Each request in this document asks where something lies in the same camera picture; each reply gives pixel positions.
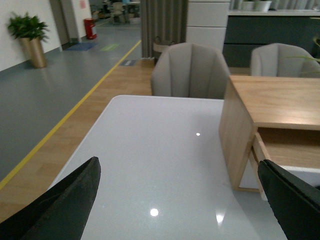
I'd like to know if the dark grey counter cabinet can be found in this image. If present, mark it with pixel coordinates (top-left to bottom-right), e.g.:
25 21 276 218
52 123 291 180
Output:
223 15 320 68

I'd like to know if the grey armchair on right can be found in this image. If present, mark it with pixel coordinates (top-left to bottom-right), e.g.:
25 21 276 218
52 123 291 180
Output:
250 43 320 78

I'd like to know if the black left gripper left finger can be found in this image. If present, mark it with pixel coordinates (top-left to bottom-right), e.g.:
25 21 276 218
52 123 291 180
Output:
0 156 101 240

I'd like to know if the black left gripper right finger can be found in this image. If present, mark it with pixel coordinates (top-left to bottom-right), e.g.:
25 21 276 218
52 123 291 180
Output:
257 159 320 240

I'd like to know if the grey curtain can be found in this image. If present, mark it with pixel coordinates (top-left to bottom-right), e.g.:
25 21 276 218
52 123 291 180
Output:
140 0 189 58

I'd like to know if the grey armchair near table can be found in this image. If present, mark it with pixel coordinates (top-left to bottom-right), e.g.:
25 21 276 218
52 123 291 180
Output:
150 43 231 100

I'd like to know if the white front wooden drawer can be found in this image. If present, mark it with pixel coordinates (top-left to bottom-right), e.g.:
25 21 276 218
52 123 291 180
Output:
247 128 320 201

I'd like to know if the wooden drawer cabinet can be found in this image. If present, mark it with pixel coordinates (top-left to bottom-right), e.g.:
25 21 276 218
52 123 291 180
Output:
219 75 320 192

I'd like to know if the round basket with handles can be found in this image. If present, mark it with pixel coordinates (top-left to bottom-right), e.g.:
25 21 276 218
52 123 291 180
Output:
153 36 176 60

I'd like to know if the white drawer unit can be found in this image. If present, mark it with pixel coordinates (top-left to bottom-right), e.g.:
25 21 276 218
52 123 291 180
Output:
186 0 231 51

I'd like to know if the white planter on counter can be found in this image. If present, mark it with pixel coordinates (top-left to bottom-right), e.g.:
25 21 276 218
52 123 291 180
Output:
241 0 272 12

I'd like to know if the green plant leaves right edge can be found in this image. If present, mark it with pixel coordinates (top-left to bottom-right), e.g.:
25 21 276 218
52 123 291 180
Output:
287 34 320 78

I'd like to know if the potted plant in gold pot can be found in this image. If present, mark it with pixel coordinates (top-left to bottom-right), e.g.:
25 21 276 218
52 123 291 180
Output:
7 12 49 69

